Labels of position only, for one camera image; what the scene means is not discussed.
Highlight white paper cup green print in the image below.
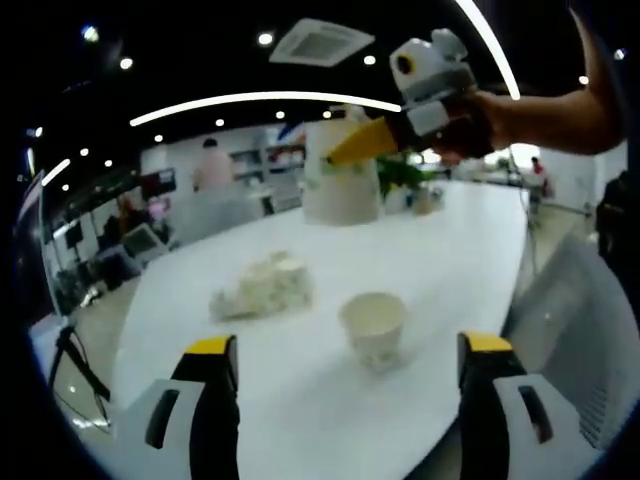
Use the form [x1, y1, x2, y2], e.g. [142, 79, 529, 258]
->
[338, 291, 409, 372]
[301, 106, 382, 227]

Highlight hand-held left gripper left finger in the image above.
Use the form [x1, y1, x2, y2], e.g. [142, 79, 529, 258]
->
[115, 334, 242, 480]

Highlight white desktop machine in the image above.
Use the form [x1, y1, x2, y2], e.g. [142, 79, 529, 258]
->
[122, 222, 170, 260]

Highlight white wall shelves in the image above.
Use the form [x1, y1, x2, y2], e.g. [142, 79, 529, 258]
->
[232, 146, 306, 187]

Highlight black tripod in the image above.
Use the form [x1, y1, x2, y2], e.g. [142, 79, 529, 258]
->
[47, 323, 112, 432]

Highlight pile of paper cups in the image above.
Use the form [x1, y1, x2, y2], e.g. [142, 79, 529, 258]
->
[208, 249, 317, 322]

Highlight small glass jar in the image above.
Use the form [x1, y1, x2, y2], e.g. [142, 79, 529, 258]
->
[412, 185, 445, 217]

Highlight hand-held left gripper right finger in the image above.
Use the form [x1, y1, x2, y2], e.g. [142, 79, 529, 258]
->
[456, 329, 585, 480]

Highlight grey desk partition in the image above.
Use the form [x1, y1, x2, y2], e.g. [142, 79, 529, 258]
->
[172, 186, 267, 247]

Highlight white table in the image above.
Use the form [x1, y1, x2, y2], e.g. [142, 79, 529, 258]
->
[112, 178, 532, 480]

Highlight straight ceiling light strip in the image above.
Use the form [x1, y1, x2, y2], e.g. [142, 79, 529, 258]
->
[453, 0, 522, 102]

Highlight long curved light strip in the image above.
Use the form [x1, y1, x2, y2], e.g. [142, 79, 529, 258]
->
[129, 90, 402, 128]

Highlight potted green plant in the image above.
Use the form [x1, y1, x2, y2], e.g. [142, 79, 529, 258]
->
[374, 152, 437, 211]

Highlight ceiling air conditioner vent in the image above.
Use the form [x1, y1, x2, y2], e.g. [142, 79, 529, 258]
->
[268, 17, 377, 68]

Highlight wall screen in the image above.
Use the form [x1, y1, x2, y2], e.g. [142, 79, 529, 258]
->
[141, 168, 177, 195]

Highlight person's right hand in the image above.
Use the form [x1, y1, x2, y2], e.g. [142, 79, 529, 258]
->
[430, 91, 502, 165]

